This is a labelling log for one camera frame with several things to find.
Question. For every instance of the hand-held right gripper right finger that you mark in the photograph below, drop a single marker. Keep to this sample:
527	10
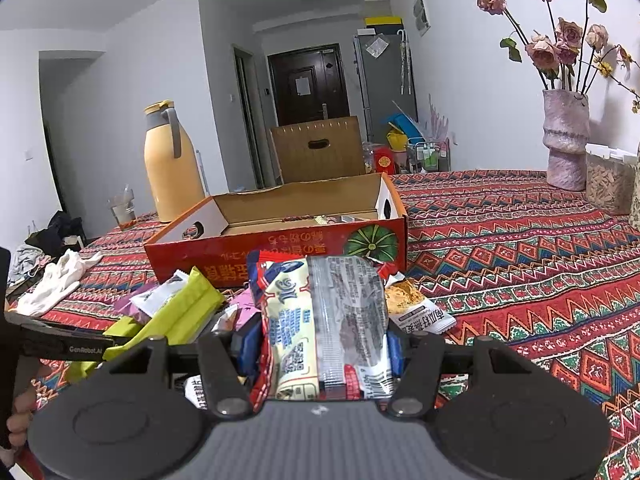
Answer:
395	355

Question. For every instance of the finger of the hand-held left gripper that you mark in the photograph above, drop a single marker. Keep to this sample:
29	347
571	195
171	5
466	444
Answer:
114	341

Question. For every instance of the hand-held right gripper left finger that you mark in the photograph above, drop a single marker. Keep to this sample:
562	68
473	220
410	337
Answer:
247	347

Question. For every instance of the pink snack packet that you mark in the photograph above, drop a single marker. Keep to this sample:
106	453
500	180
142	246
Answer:
242	305

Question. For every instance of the white blue red snack packet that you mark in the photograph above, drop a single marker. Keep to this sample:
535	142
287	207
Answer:
287	320

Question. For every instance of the white cookie snack packet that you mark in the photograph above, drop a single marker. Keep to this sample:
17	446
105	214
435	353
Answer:
407	300

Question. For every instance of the silver snack packet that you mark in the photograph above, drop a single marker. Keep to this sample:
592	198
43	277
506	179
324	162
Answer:
350	310

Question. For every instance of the green snack packet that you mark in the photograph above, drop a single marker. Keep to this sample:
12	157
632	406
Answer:
185	305

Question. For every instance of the red cardboard box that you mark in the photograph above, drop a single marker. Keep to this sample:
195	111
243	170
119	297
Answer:
280	250

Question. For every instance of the person's left hand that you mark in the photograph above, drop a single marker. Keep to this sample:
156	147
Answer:
22	415

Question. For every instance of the yellow-green snack packet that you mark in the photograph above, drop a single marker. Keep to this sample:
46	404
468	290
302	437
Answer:
125	330

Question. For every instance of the small white snack packet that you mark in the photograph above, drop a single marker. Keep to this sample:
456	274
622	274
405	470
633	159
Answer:
225	317

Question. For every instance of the purple snack packet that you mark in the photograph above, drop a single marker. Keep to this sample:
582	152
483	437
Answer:
131	306

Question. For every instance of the white cotton glove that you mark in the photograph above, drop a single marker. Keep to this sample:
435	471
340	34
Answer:
57	280

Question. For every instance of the chair with dark clothes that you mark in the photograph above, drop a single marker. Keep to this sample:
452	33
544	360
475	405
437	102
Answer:
57	232

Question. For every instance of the clear drinking glass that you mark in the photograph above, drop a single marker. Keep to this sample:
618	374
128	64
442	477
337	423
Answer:
122	212

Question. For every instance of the red patterned tablecloth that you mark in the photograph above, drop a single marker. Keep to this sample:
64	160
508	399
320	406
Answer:
500	260

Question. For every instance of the yellow thermos jug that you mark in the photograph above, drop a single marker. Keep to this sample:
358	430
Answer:
172	170

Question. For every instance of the red gift box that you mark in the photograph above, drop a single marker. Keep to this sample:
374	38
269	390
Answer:
384	160

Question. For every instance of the brown cardboard box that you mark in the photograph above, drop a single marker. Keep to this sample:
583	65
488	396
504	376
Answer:
320	152

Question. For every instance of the blue plastic item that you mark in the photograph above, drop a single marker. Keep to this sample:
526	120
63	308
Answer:
400	125

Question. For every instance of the pink feather grass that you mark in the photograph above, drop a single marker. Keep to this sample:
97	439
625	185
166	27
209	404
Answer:
439	120

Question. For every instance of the dark entrance door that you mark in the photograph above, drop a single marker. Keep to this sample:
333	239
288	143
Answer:
307	85

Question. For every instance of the grey refrigerator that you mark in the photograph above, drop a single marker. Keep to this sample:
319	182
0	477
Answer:
382	85

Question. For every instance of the clear storage jar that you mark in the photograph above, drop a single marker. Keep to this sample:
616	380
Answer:
607	180

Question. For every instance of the pink textured vase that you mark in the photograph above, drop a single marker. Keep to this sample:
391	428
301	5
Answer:
565	135

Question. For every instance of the floral vase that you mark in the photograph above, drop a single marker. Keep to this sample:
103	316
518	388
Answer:
635	200

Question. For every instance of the folded white umbrella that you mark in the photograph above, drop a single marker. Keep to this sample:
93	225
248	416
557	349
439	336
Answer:
405	60

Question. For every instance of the yellow box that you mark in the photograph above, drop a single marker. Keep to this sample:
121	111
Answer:
384	23

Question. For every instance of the dried pink roses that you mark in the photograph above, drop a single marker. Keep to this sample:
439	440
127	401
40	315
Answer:
545	52

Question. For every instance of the yellow flower sprig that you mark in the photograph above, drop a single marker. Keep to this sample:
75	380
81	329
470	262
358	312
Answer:
625	67

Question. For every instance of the wall picture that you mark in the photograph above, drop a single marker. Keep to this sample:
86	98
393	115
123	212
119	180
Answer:
421	12

